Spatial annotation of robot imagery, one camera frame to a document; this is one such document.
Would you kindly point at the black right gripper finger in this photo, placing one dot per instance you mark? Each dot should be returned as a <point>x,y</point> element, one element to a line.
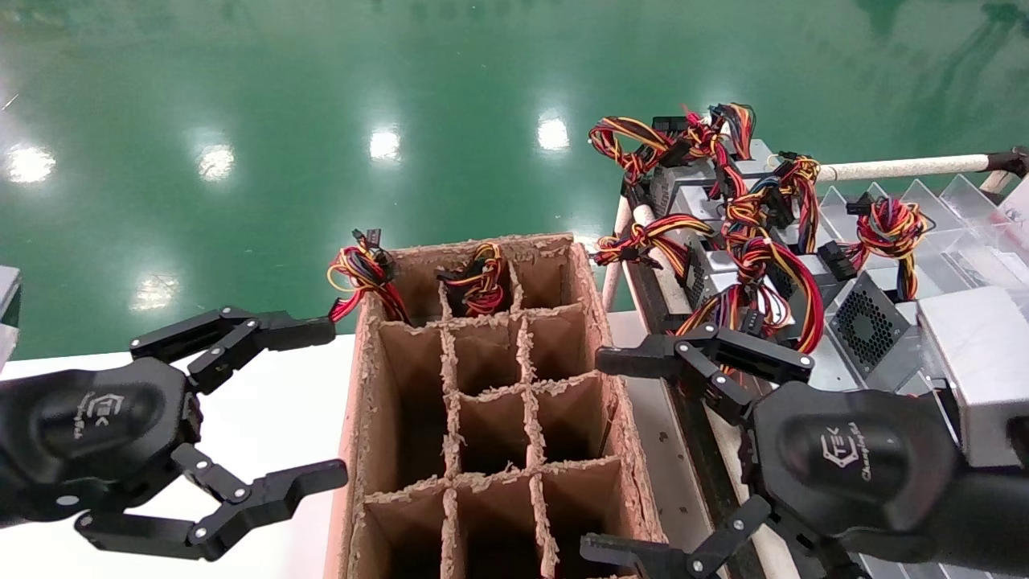
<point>627,555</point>

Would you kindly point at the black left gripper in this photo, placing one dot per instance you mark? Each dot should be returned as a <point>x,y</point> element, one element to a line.
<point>88,426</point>

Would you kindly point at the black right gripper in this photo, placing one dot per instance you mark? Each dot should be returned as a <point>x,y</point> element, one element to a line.
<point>852,458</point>

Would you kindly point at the brown cardboard box with dividers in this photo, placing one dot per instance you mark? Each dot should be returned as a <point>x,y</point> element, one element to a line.
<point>402,354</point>

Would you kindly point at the clear plastic divider tray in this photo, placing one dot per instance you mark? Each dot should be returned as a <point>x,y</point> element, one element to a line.
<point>965,233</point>

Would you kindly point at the black pipe joint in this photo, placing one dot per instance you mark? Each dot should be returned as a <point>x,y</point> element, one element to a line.
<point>1013,161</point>

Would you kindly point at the black rack rail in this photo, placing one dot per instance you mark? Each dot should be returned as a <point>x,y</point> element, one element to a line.
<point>703,450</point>

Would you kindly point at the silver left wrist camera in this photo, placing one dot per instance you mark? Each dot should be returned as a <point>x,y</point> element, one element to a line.
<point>6,305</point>

